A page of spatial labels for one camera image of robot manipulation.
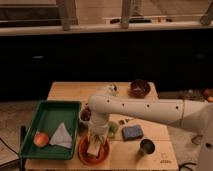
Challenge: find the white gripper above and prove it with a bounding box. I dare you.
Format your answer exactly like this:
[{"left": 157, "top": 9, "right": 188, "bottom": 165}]
[{"left": 88, "top": 114, "right": 109, "bottom": 144}]

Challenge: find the black whiteboard eraser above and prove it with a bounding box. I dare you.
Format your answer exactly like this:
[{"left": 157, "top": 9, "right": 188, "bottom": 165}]
[{"left": 87, "top": 142, "right": 102, "bottom": 157}]

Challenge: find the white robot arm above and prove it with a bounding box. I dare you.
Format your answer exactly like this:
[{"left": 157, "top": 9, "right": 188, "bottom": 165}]
[{"left": 88, "top": 93, "right": 213, "bottom": 171}]

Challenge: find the red orange bowl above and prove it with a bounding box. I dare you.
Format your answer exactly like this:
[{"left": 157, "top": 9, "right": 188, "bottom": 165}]
[{"left": 78, "top": 135, "right": 110, "bottom": 166}]

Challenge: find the dark brown bowl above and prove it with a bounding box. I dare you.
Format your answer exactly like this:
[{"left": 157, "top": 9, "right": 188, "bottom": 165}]
[{"left": 130, "top": 79, "right": 151, "bottom": 98}]

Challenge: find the green plastic cup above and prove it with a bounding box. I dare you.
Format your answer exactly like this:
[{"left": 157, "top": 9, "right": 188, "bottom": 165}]
[{"left": 108, "top": 121, "right": 118, "bottom": 138}]

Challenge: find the white cup with dark contents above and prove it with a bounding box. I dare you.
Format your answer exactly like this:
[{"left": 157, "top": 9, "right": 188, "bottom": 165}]
[{"left": 79, "top": 107, "right": 91, "bottom": 125}]

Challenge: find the grey folded cloth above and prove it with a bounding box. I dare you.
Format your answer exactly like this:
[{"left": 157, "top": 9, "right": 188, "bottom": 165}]
[{"left": 49, "top": 122, "right": 72, "bottom": 149}]

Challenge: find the blue sponge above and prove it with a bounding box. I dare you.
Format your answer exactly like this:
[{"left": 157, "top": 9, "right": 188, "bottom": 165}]
[{"left": 122, "top": 125, "right": 143, "bottom": 141}]

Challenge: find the metal fork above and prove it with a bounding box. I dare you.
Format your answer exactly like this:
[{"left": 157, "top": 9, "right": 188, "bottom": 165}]
[{"left": 118, "top": 118, "right": 134, "bottom": 125}]

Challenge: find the wooden table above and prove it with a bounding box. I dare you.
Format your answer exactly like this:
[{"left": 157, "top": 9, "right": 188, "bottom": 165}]
[{"left": 25, "top": 82, "right": 178, "bottom": 171}]

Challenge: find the green plastic tray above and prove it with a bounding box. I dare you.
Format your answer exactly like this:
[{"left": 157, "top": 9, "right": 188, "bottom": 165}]
[{"left": 19, "top": 101, "right": 81, "bottom": 160}]

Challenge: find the red apple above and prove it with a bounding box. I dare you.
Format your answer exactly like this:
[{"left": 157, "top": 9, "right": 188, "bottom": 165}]
[{"left": 33, "top": 132, "right": 49, "bottom": 148}]

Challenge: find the metal cup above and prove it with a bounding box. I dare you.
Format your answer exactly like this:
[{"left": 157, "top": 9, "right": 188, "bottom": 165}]
[{"left": 139, "top": 139, "right": 155, "bottom": 155}]

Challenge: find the white handled brush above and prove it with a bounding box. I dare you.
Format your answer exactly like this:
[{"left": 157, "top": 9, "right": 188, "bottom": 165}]
[{"left": 106, "top": 84, "right": 117, "bottom": 95}]

